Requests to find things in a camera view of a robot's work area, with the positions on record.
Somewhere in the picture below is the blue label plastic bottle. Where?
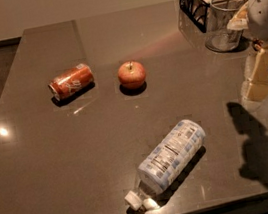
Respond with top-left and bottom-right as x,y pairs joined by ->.
125,119 -> 206,211

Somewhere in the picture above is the red apple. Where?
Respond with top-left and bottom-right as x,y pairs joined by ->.
117,61 -> 146,90

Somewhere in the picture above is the clear glass jar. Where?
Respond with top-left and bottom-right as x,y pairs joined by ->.
205,0 -> 246,53

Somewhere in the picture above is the orange soda can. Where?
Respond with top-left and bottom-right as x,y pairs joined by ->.
48,63 -> 94,101

